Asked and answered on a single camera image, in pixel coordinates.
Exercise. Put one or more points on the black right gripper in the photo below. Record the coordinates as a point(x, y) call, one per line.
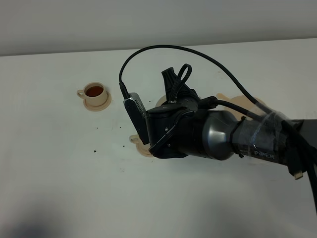
point(175, 128)

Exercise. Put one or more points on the tan ceramic teapot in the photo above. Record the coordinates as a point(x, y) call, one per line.
point(161, 101)

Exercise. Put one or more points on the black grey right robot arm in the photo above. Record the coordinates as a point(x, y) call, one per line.
point(264, 138)

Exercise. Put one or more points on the tan teapot saucer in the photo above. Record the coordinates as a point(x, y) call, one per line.
point(241, 101)

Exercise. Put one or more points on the near tan cup saucer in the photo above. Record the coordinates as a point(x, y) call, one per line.
point(144, 149)

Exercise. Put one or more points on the tan cup saucer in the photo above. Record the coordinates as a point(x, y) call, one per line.
point(144, 149)
point(98, 108)

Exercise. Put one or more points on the near tan teacup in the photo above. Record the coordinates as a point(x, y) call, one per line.
point(135, 139)

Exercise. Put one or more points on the tan teacup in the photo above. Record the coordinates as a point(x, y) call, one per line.
point(135, 139)
point(94, 94)

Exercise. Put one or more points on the far tan cup saucer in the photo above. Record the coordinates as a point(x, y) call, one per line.
point(98, 108)

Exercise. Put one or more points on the far tan teacup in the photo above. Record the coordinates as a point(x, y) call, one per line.
point(94, 94)

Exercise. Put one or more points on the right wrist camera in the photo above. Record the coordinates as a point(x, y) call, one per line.
point(137, 114)

